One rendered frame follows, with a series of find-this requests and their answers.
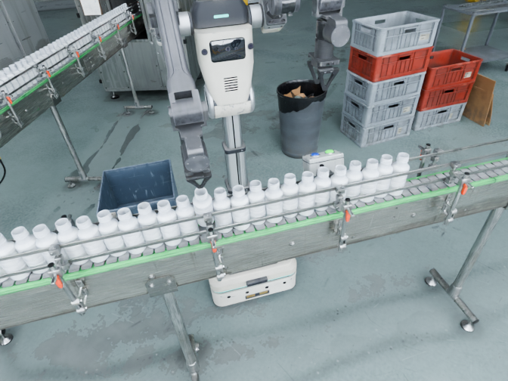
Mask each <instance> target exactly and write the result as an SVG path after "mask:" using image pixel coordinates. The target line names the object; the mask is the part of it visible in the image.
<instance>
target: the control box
mask: <svg viewBox="0 0 508 381"><path fill-rule="evenodd" d="M302 163H303V172H306V171H310V172H312V173H313V176H316V171H317V169H318V168H319V167H320V164H324V166H325V167H327V168H328V169H329V170H331V171H332V172H334V171H335V168H336V166H337V165H344V158H343V153H341V152H339V151H337V150H333V152H332V153H326V151H324V152H320V153H319V155H317V156H312V155H311V154H309V155H304V156H302Z"/></svg>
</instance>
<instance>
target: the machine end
mask: <svg viewBox="0 0 508 381"><path fill-rule="evenodd" d="M176 1H177V6H178V12H185V11H190V9H191V6H192V4H193V1H194V0H176ZM74 2H75V4H76V8H77V11H78V13H77V14H76V15H77V17H78V18H80V20H81V22H82V26H83V25H86V24H87V23H88V22H91V21H92V20H94V19H97V18H98V17H100V16H102V15H90V16H85V15H84V13H83V10H82V6H81V4H80V0H74ZM99 2H100V4H101V9H102V12H103V15H104V14H106V13H107V12H109V11H111V10H113V9H115V8H117V7H119V6H120V5H123V4H124V3H126V4H127V5H128V6H129V4H130V3H133V2H135V0H99ZM139 2H140V5H141V11H142V14H143V18H144V24H145V28H146V29H145V30H143V31H142V32H141V33H140V34H138V35H137V36H136V37H135V38H133V40H131V41H130V42H129V43H128V46H127V47H125V48H124V50H125V55H126V58H127V61H128V64H129V69H130V72H131V75H132V80H133V83H134V86H135V90H136V91H149V90H167V79H168V75H167V68H166V61H165V58H164V53H163V47H162V46H159V45H158V44H157V41H156V34H155V31H154V28H153V29H152V27H151V24H150V18H149V14H148V11H147V4H146V3H148V2H151V0H139ZM181 39H182V43H183V47H184V53H185V57H186V61H187V66H188V69H189V71H190V74H191V76H192V78H193V80H194V81H195V82H196V80H197V79H201V78H202V76H199V74H200V71H201V69H200V65H199V63H198V60H197V50H196V45H195V39H194V35H192V36H183V37H181ZM98 73H99V76H100V79H99V82H100V83H102V85H103V87H104V89H105V91H111V92H112V93H113V95H112V96H110V98H111V99H117V98H119V95H117V94H115V91H131V87H130V84H129V79H128V76H127V73H126V70H125V65H124V63H123V59H122V55H121V52H120V50H119V51H118V52H116V53H115V54H114V55H113V56H112V57H111V58H110V59H108V60H107V61H106V62H105V63H103V64H102V65H101V66H99V67H98Z"/></svg>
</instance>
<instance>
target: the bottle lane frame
mask: <svg viewBox="0 0 508 381"><path fill-rule="evenodd" d="M470 184H471V185H472V186H474V187H475V189H474V190H472V189H471V188H469V187H468V189H467V191H466V193H465V194H464V195H462V194H461V195H460V199H459V200H458V202H457V205H456V207H455V208H456V209H457V213H456V214H454V217H453V219H455V218H461V217H464V216H468V215H473V214H476V213H480V212H485V211H488V210H492V209H498V208H501V207H505V206H506V205H507V204H508V174H505V175H501V176H499V175H498V176H497V177H494V178H491V177H490V178H488V179H484V180H483V179H481V181H473V182H470ZM446 186H447V185H446ZM458 187H459V185H456V186H453V187H448V186H447V188H444V189H439V188H438V190H434V191H430V192H427V193H422V192H421V194H417V195H413V194H412V196H410V197H404V196H403V198H400V199H395V198H394V197H393V199H394V200H390V201H385V200H384V202H383V203H376V202H375V201H374V202H375V204H373V205H369V206H368V205H367V204H365V205H366V206H364V207H360V208H358V207H356V209H353V210H352V212H353V213H354V214H355V217H351V216H350V219H349V221H347V223H346V228H345V234H346V235H348V239H347V241H346V245H349V244H353V243H359V242H362V241H365V240H371V239H374V238H378V237H383V236H386V235H390V234H396V233H399V232H402V231H408V230H411V229H414V228H420V227H424V226H427V225H433V224H436V223H439V222H443V221H444V217H446V215H445V214H444V213H443V210H442V208H443V205H444V204H446V203H447V202H445V200H446V198H447V196H448V195H452V196H451V199H450V201H449V204H450V205H451V204H452V202H453V200H454V197H455V194H456V192H457V189H458ZM316 215H317V214H316ZM342 217H343V212H338V211H337V210H336V213H333V214H328V213H327V215H323V216H320V217H319V216H318V215H317V217H316V218H310V219H309V218H308V217H307V216H306V218H307V219H306V220H303V221H298V220H297V219H296V222H293V223H288V222H287V221H286V224H285V225H280V226H278V225H277V224H276V223H275V224H276V226H275V227H272V228H267V227H266V225H265V229H262V230H259V231H257V230H256V228H254V229H255V231H253V232H249V233H246V232H245V231H243V234H239V235H235V234H234V233H233V236H232V237H226V238H224V237H223V235H222V236H221V239H219V240H218V241H217V242H216V248H217V249H218V248H221V250H222V254H221V256H223V260H224V262H222V264H223V265H224V268H223V272H224V273H225V275H226V274H232V273H235V272H238V271H244V270H248V269H251V268H257V267H260V266H263V265H269V264H272V263H275V262H281V261H285V260H288V259H294V258H297V257H300V256H306V255H309V254H312V253H316V252H322V251H325V250H329V249H334V248H337V247H338V246H337V243H338V242H339V235H337V231H338V229H339V228H340V227H339V220H342ZM166 275H170V276H173V277H174V278H175V282H176V285H177V287H179V286H183V285H186V284H189V283H195V282H198V281H202V280H207V279H210V278H214V277H217V275H216V271H215V264H214V259H213V255H212V247H211V243H207V242H205V243H202V242H201V240H200V243H199V244H196V245H192V246H191V245H190V243H188V246H186V247H182V248H178V245H177V248H176V249H173V250H169V251H168V250H167V248H165V252H159V253H155V250H154V251H153V254H152V255H148V256H143V253H142V254H141V257H138V258H135V259H132V258H131V256H129V260H125V261H121V262H120V261H119V259H117V262H115V263H112V264H107V262H106V261H105V263H104V265H102V266H98V267H94V264H93V265H92V267H91V268H89V269H85V270H82V269H81V267H80V269H79V271H75V272H72V273H69V271H68V270H67V273H66V274H64V275H63V278H64V280H65V281H66V282H67V285H68V286H69V288H70V289H71V290H72V292H73V294H74V296H75V297H78V295H79V288H80V287H78V286H77V284H76V281H77V280H82V282H83V283H84V286H83V287H82V288H83V289H85V288H86V289H87V291H88V292H89V294H88V295H87V299H86V306H88V308H93V307H96V306H99V305H106V304H109V303H112V302H118V301H121V300H124V299H130V298H133V297H136V296H143V295H146V294H149V293H148V291H147V288H146V286H145V284H146V282H147V281H148V280H152V279H154V278H158V277H163V276H166ZM15 283H16V281H15ZM15 283H14V285H13V286H11V287H5V288H2V286H0V330H3V329H7V328H10V327H16V326H19V325H22V324H28V323H31V322H34V321H40V320H44V319H47V318H52V317H56V316H59V315H62V314H68V313H72V312H75V311H76V308H75V306H72V304H71V301H70V299H69V297H68V296H67V294H66V293H65V292H64V290H63V288H59V287H58V286H57V284H55V286H53V287H52V286H51V285H50V284H51V278H50V277H49V278H45V279H43V278H42V276H41V278H40V280H35V281H31V282H29V279H28V281H27V282H26V283H22V284H18V285H16V284H15Z"/></svg>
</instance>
